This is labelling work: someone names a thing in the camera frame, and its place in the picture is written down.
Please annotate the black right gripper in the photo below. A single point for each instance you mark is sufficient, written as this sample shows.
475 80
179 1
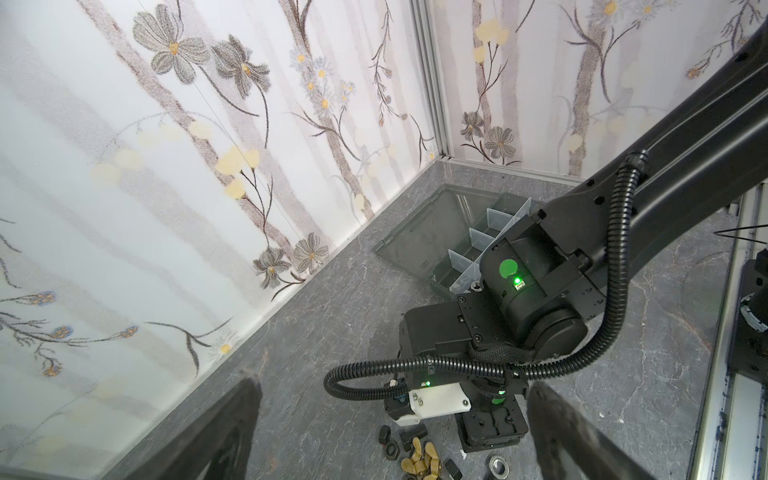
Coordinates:
466 343

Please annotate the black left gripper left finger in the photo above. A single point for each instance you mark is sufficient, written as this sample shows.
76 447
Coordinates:
216 445

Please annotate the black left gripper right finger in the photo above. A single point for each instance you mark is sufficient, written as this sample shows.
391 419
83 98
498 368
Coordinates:
568 446

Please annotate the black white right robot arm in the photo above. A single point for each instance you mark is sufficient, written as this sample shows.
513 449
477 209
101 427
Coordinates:
707 151

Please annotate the brass wing nuts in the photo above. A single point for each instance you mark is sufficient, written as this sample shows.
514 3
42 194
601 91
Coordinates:
424 461

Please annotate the green plastic organizer box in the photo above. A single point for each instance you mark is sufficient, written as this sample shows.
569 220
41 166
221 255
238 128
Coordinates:
442 240

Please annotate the black corrugated right conduit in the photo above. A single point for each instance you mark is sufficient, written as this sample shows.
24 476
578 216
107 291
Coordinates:
560 286

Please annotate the black hex nut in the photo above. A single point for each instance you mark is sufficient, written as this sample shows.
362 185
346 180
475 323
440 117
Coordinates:
391 451

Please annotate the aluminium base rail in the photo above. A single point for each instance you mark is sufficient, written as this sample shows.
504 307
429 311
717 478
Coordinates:
731 439

